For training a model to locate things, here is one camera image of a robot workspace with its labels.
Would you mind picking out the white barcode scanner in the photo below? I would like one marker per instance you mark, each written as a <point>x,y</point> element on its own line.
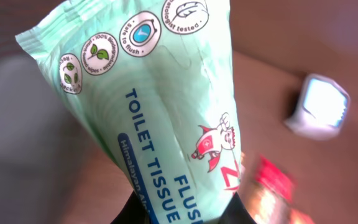
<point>321,109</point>

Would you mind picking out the green toilet tissue pack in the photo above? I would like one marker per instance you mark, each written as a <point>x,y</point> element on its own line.
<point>152,82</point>

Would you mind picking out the grey plastic mesh basket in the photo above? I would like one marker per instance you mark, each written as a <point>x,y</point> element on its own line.
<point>41,146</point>

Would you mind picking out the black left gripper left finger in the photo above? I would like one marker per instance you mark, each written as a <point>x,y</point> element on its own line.
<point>133,212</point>

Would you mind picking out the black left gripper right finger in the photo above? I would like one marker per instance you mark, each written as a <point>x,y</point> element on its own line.
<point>236,213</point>

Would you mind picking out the orange long snack packet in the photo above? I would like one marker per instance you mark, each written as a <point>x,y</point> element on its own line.
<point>269,193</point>

